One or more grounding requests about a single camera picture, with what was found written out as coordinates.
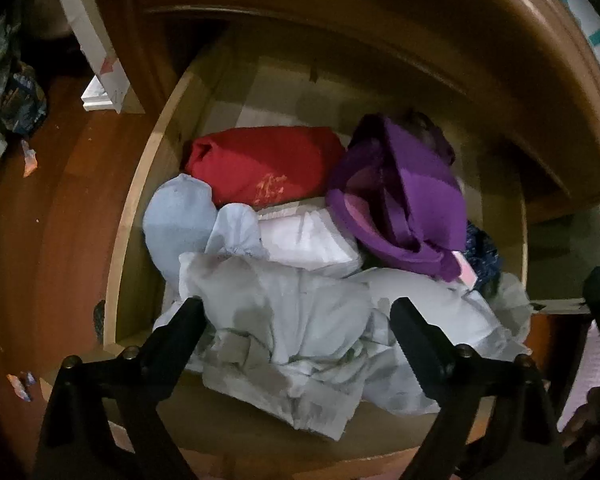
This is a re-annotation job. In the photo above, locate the white flat box on floor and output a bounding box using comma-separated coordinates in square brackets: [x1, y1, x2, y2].
[81, 76, 116, 112]

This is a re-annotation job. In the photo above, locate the pale grey crumpled garment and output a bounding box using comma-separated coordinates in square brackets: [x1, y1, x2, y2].
[159, 252, 531, 440]

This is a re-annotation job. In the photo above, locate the orange wrapper on floor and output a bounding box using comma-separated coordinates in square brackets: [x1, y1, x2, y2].
[20, 140, 38, 178]

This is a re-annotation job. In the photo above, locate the light blue knitted underwear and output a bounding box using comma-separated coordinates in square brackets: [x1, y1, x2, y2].
[142, 172, 269, 286]

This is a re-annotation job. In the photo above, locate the cardboard box on floor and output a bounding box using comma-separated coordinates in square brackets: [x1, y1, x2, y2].
[59, 0, 131, 113]

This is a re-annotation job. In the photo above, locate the small wrapper on floor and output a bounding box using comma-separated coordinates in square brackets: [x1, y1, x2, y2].
[6, 372, 36, 403]

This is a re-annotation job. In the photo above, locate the white folded garment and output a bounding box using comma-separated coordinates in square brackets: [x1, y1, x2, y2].
[257, 197, 364, 278]

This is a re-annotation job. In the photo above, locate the brown wooden nightstand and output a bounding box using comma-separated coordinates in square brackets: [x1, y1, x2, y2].
[96, 0, 600, 221]

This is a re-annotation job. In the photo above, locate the red folded garment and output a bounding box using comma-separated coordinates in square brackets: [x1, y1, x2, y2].
[184, 126, 346, 209]

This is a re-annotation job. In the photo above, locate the purple padded bra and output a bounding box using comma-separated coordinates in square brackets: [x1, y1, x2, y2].
[325, 112, 467, 282]

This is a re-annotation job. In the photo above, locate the dark blue lace garment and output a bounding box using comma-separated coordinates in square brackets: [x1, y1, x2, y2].
[463, 221, 502, 296]

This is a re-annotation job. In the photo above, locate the dark blue snack bag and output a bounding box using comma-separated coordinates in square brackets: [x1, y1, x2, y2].
[0, 61, 48, 142]

